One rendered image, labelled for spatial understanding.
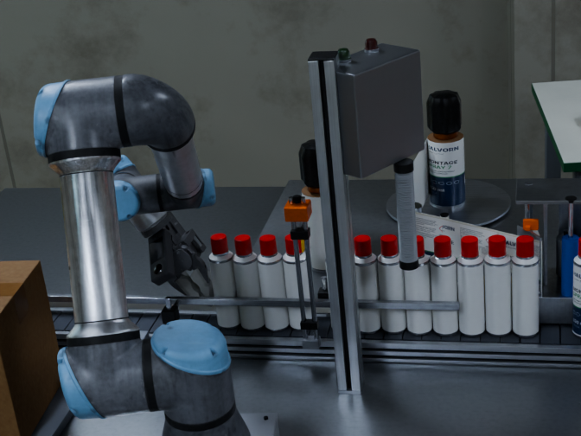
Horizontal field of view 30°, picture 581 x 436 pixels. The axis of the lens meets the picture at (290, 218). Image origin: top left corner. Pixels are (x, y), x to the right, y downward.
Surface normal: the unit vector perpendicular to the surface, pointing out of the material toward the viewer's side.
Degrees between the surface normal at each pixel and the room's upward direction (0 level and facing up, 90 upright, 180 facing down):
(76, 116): 63
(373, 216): 0
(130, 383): 68
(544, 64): 90
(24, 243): 0
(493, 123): 90
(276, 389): 0
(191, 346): 8
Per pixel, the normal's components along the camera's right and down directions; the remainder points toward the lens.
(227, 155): -0.07, 0.42
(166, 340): 0.04, -0.90
